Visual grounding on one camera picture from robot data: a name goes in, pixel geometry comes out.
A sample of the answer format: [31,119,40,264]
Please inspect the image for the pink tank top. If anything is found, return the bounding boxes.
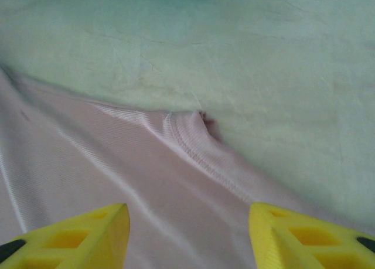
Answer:
[0,66,375,269]

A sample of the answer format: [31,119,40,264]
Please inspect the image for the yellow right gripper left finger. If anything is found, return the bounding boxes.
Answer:
[0,203,131,269]

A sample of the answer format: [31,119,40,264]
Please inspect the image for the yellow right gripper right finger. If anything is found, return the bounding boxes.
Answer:
[248,201,375,269]

